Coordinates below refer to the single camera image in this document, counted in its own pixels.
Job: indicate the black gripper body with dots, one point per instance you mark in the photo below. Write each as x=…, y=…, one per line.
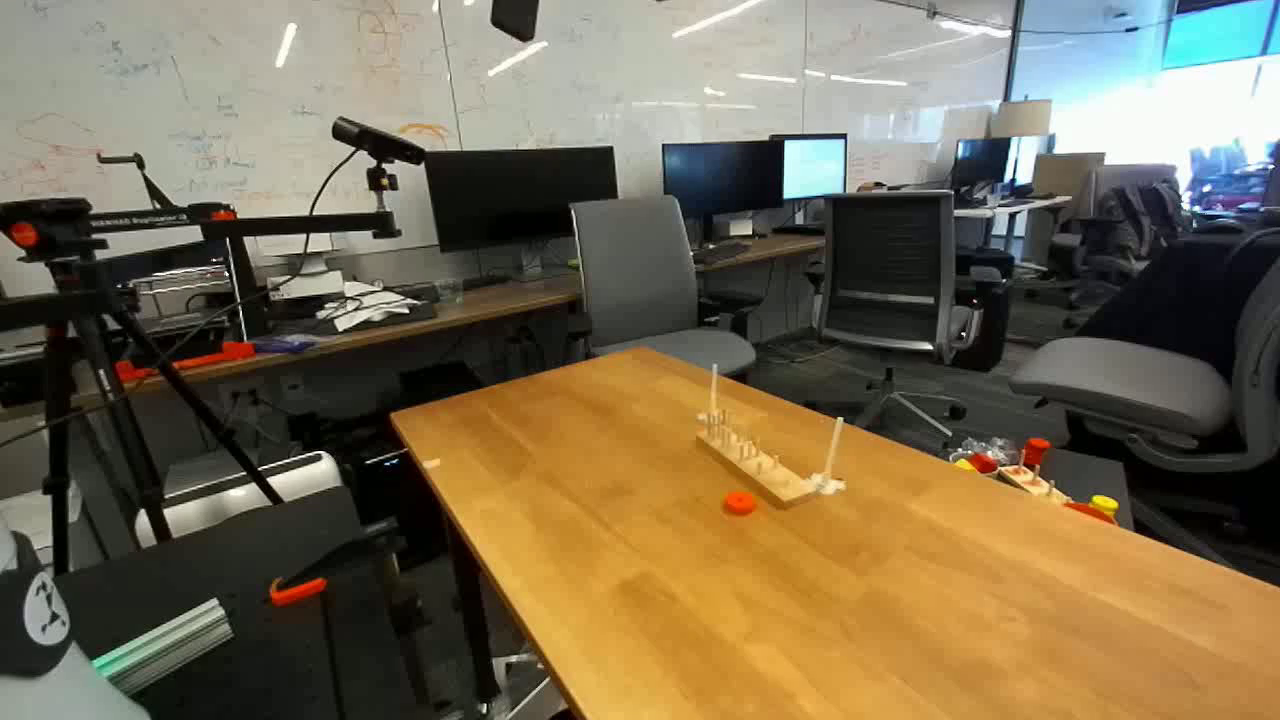
x=512, y=15

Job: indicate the wooden peg board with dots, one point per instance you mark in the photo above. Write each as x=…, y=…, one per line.
x=764, y=475

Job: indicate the wide black monitor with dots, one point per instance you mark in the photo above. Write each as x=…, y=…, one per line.
x=520, y=199

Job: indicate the grey high-back office chair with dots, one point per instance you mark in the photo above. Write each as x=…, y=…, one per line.
x=632, y=274

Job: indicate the long wooden office desk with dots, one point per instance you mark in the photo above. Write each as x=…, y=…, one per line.
x=495, y=306

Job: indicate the white paper pile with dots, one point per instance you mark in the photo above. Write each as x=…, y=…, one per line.
x=348, y=306

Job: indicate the lit computer monitor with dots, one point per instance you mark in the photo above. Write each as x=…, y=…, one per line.
x=815, y=166

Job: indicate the black mesh office chair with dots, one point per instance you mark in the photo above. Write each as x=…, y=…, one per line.
x=884, y=267

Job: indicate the clear plastic rod stand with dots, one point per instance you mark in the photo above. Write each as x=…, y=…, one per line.
x=825, y=485
x=715, y=423

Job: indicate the red bar clamp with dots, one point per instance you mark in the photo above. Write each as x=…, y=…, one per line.
x=184, y=362

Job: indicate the beige lamp shade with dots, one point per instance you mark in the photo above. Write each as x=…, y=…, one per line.
x=1023, y=117

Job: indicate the white curved panel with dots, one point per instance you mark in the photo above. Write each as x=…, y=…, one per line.
x=242, y=492

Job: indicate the black table leg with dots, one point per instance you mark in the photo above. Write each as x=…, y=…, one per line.
x=469, y=613

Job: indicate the clear plastic bag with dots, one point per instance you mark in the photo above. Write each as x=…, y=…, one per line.
x=979, y=446

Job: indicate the background grey office chair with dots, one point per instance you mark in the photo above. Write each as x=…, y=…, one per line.
x=1127, y=222

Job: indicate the small red toy piece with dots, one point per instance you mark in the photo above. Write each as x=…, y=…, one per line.
x=982, y=462

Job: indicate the red toy peg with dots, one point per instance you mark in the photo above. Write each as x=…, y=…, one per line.
x=1038, y=450

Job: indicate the wooden toy base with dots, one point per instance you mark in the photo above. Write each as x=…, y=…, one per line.
x=1032, y=480

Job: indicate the grey padded swivel chair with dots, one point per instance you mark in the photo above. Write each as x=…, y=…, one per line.
x=1123, y=380

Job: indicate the black draped cloth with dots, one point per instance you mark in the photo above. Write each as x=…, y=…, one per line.
x=1172, y=303

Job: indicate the silver tube with green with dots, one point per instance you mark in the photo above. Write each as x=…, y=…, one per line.
x=163, y=641

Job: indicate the yellow toy peg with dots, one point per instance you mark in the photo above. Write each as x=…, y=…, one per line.
x=1107, y=504

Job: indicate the black cap with logo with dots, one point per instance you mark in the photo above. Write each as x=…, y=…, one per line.
x=25, y=620

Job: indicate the black stereo camera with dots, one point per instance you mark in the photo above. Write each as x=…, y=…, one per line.
x=379, y=136

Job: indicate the black camera tripod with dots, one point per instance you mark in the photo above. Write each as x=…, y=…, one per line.
x=60, y=322

